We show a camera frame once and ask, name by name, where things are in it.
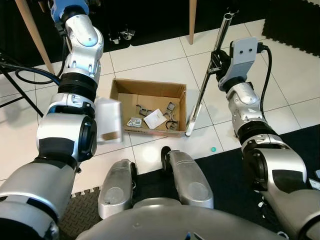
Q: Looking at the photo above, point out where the broom with metal handle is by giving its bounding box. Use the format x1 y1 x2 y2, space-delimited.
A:
185 13 235 137

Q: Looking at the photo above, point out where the white dustpan with metal handle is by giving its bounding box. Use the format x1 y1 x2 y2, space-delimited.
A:
94 96 124 145

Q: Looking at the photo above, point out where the black smooth floor mat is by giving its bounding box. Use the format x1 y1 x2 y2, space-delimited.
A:
0 0 271 48

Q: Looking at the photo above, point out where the straight wooden furniture leg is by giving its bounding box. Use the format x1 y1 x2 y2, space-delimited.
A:
188 0 198 46

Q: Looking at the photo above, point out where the brown cardboard box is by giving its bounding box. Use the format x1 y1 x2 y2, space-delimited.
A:
109 78 188 137

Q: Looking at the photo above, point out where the white paper sheet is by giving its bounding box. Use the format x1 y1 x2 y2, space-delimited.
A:
144 109 168 130

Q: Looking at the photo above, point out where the black foam puzzle mat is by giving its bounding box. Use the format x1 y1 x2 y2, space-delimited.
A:
59 185 166 240
262 0 320 56

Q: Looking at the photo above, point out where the black chair caster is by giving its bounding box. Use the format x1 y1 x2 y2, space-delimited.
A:
116 30 137 43

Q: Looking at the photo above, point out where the small printed card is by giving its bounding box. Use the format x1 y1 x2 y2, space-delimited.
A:
126 117 142 127

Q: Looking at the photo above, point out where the silver right robot leg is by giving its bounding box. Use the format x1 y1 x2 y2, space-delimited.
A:
162 147 215 210

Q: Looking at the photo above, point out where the silver robot leg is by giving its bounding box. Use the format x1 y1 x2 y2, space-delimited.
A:
162 147 215 210
98 159 138 220

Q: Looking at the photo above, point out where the silver left robot leg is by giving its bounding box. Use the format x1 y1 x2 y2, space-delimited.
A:
98 159 138 220

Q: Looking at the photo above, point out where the silver robot torso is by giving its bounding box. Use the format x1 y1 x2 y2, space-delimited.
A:
75 197 281 240

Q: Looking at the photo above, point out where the slanted wooden furniture leg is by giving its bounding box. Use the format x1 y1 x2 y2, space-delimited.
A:
14 0 56 76

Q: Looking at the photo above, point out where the black stand leg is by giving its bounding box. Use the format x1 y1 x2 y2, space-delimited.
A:
0 65 46 119

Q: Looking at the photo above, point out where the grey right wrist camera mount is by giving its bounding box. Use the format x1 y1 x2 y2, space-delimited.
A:
218 38 261 92

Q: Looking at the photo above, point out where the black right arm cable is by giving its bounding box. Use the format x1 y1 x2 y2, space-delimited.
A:
256 44 273 118

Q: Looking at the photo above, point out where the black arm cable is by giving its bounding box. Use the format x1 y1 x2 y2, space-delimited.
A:
0 47 68 86
256 44 273 118

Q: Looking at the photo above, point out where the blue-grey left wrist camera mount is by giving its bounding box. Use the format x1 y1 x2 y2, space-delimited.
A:
50 0 91 23

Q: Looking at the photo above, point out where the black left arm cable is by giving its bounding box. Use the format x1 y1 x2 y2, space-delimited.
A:
0 47 68 86

